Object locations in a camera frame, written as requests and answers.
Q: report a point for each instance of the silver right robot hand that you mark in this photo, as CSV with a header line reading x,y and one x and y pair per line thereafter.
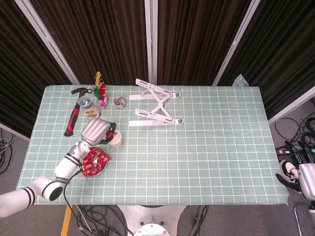
x,y
307,179

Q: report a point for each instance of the white partition post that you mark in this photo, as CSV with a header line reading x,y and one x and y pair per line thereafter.
x,y
151,37
236,43
48,41

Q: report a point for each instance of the white partition base rail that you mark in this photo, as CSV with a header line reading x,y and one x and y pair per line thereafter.
x,y
14,131
290,108

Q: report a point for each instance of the colourful toy figure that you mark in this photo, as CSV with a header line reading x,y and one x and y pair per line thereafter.
x,y
103,100

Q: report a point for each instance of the black power strip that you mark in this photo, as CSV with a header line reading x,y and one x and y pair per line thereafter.
x,y
283,151

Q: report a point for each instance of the beige dressing bottle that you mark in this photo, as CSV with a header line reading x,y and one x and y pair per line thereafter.
x,y
92,111

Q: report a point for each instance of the white paper cup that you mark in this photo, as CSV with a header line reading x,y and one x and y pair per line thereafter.
x,y
116,142

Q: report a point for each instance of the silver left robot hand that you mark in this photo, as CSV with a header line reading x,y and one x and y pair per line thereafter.
x,y
94,131

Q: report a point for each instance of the black white sneaker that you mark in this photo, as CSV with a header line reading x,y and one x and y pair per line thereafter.
x,y
286,168

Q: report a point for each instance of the white folding laptop stand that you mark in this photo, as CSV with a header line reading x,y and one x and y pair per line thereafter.
x,y
147,123

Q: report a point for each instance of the red black claw hammer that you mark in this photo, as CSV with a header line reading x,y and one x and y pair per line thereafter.
x,y
73,118

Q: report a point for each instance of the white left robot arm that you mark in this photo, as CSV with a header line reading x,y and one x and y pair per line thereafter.
x,y
66,164

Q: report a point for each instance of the dark brown pleated curtain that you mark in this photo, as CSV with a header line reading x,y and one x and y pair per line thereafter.
x,y
283,49
19,73
197,37
98,37

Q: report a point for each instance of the silver metal bar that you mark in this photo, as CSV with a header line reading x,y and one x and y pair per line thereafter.
x,y
298,221

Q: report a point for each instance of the yellow floor tape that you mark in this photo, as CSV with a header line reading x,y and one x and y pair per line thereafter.
x,y
66,221

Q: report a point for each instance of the round metal plate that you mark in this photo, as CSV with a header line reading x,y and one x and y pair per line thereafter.
x,y
103,170

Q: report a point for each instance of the green checked tablecloth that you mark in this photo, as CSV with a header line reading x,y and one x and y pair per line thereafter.
x,y
197,147

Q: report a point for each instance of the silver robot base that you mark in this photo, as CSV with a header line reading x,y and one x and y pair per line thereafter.
x,y
152,214

